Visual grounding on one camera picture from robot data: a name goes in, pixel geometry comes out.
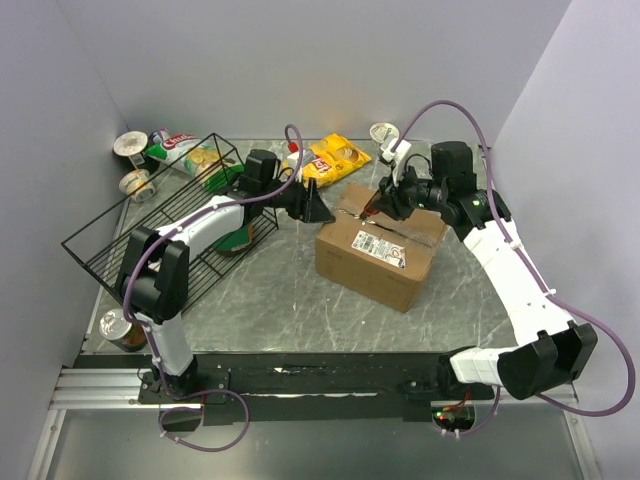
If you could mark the white yogurt cup upright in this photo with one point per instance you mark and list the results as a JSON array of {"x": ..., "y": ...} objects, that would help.
[{"x": 131, "y": 145}]

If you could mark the aluminium rail frame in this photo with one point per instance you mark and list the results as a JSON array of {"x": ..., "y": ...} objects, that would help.
[{"x": 97, "y": 389}]

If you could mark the black wire rack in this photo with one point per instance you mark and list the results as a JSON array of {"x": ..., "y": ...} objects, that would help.
[{"x": 178, "y": 196}]

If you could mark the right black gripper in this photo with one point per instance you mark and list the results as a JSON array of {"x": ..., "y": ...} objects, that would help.
[{"x": 390, "y": 199}]

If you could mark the metal tin can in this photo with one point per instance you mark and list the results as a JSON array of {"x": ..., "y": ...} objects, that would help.
[{"x": 127, "y": 336}]

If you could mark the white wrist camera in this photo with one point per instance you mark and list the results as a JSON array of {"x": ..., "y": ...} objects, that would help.
[
  {"x": 394, "y": 153},
  {"x": 297, "y": 160}
]

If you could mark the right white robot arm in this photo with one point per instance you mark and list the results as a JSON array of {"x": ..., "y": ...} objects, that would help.
[{"x": 551, "y": 348}]

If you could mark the blue white small packet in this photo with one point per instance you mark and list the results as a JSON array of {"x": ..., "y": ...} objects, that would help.
[{"x": 159, "y": 139}]

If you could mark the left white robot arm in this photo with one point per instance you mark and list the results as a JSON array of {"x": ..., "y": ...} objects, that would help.
[{"x": 154, "y": 274}]

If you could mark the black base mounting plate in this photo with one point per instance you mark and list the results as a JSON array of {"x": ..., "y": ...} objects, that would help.
[{"x": 232, "y": 387}]

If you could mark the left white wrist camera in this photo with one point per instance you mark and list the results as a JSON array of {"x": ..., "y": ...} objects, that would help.
[{"x": 297, "y": 160}]

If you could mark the green white chips bag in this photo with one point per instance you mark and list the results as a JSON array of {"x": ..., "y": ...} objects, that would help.
[{"x": 188, "y": 154}]

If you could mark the red black utility knife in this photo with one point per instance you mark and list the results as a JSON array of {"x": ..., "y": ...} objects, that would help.
[{"x": 371, "y": 208}]

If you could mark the white yogurt cup lying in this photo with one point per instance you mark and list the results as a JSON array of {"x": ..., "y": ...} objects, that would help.
[{"x": 137, "y": 185}]

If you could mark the green lidded jar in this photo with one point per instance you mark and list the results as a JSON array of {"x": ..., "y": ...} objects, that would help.
[{"x": 235, "y": 243}]

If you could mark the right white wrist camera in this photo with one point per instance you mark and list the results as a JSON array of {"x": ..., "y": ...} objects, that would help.
[{"x": 394, "y": 153}]

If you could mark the yellow Lays chips bag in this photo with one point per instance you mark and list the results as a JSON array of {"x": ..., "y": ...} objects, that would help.
[{"x": 333, "y": 158}]

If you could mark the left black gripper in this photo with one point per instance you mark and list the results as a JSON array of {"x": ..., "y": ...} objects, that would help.
[{"x": 315, "y": 209}]

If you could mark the white yogurt cup rear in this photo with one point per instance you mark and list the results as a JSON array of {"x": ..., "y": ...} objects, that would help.
[{"x": 380, "y": 132}]

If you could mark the brown cardboard express box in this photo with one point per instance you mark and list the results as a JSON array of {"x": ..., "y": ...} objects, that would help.
[{"x": 385, "y": 260}]

